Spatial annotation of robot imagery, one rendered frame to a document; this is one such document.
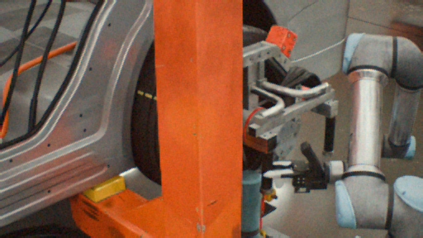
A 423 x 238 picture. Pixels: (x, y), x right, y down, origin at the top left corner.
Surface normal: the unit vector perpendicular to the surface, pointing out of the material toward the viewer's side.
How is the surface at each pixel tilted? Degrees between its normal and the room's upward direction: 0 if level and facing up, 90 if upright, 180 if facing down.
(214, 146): 90
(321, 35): 90
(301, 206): 0
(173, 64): 90
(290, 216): 0
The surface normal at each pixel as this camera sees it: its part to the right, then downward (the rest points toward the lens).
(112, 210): -0.01, -0.90
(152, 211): -0.71, 0.31
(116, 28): 0.71, 0.29
